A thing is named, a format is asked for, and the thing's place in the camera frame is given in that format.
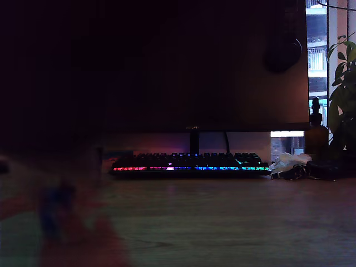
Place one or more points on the person's hand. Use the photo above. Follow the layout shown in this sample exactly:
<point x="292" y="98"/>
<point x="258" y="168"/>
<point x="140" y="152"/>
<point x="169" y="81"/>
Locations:
<point x="55" y="169"/>

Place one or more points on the rainbow backlit black keyboard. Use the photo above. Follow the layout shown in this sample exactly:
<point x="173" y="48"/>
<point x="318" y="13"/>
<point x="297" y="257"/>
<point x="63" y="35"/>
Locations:
<point x="189" y="164"/>

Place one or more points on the black monitor stand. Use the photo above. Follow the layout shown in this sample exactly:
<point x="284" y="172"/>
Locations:
<point x="194" y="143"/>

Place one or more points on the large dark computer monitor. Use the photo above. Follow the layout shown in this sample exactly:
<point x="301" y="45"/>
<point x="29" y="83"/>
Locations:
<point x="222" y="97"/>

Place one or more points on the white crumpled tissue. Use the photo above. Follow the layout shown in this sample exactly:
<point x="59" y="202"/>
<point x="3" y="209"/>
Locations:
<point x="289" y="160"/>

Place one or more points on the bunch of keys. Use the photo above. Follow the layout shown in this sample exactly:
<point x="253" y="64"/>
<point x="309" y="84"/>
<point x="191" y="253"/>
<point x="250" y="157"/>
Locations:
<point x="293" y="172"/>

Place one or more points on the black headphones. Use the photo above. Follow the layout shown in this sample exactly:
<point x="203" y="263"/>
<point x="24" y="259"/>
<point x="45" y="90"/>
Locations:
<point x="283" y="55"/>

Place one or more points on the amber dropper bottle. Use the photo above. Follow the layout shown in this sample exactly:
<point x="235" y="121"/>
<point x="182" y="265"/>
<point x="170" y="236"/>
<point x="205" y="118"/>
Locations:
<point x="316" y="139"/>

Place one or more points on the black pouch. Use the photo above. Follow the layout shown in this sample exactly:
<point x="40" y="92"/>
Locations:
<point x="324" y="168"/>

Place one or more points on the window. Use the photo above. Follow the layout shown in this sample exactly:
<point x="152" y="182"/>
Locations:
<point x="317" y="61"/>

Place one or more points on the green leafy plant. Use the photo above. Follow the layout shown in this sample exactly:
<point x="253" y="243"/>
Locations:
<point x="343" y="111"/>

